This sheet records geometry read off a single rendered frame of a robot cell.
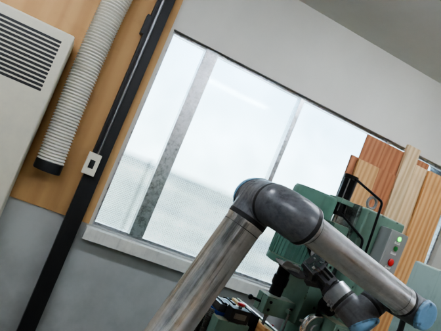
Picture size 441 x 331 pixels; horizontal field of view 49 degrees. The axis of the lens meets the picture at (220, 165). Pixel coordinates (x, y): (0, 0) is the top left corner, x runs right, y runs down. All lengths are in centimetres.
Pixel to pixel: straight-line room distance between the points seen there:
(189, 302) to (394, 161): 259
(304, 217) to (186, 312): 39
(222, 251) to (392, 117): 259
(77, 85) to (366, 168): 197
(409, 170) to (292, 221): 254
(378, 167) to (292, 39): 109
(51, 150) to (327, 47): 191
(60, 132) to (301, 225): 181
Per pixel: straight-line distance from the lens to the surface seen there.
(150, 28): 293
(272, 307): 189
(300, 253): 182
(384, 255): 196
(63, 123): 275
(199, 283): 129
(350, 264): 135
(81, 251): 305
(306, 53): 335
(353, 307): 162
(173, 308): 131
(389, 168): 363
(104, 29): 281
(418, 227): 378
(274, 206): 122
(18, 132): 265
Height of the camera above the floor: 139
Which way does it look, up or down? 2 degrees up
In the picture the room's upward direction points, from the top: 23 degrees clockwise
